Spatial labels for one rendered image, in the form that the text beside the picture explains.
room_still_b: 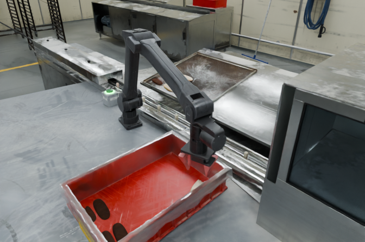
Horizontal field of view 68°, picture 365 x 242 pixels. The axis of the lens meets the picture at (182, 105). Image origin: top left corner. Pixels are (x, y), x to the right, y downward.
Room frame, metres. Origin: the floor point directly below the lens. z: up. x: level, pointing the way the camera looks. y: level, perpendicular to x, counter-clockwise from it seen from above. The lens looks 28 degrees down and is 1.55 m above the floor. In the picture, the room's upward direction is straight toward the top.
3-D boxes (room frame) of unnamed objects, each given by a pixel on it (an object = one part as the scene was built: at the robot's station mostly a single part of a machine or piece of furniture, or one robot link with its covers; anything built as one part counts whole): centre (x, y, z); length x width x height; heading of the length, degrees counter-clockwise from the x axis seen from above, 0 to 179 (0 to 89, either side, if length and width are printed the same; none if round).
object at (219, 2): (5.08, -0.48, 0.93); 0.51 x 0.36 x 0.13; 47
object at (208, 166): (0.71, -0.07, 0.95); 0.07 x 0.07 x 0.09; 58
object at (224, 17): (5.08, -0.48, 0.44); 0.70 x 0.55 x 0.87; 43
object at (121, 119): (1.19, 0.27, 0.86); 0.12 x 0.09 x 0.08; 34
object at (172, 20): (5.53, 0.50, 0.51); 3.00 x 1.26 x 1.03; 43
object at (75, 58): (2.10, 0.89, 0.89); 1.25 x 0.18 x 0.09; 43
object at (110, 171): (0.69, 0.11, 0.87); 0.49 x 0.34 x 0.10; 132
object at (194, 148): (0.73, -0.05, 1.02); 0.10 x 0.07 x 0.07; 58
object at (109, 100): (1.40, 0.41, 0.84); 0.08 x 0.08 x 0.11; 43
